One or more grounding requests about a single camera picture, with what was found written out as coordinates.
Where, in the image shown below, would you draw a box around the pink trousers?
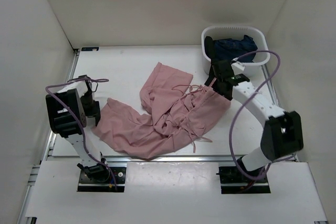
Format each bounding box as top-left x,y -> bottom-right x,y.
92,62 -> 230,159

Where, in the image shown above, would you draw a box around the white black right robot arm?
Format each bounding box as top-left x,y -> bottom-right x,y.
206,60 -> 304,182

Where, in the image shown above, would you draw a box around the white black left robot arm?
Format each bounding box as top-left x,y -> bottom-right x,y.
45,75 -> 111,183

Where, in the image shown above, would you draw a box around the black garment over basin edge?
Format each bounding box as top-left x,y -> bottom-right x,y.
204,36 -> 221,76

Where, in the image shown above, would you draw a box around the dark blue garment in basin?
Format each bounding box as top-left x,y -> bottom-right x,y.
214,35 -> 258,60

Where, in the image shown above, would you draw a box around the white plastic basin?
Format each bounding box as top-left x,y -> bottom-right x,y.
201,25 -> 270,77

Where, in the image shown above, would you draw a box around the aluminium table frame rail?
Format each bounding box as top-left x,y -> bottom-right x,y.
15,47 -> 329,224

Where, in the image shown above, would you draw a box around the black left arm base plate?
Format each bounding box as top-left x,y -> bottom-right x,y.
77,166 -> 127,193

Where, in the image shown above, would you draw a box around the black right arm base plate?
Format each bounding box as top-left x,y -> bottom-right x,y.
217,166 -> 271,195

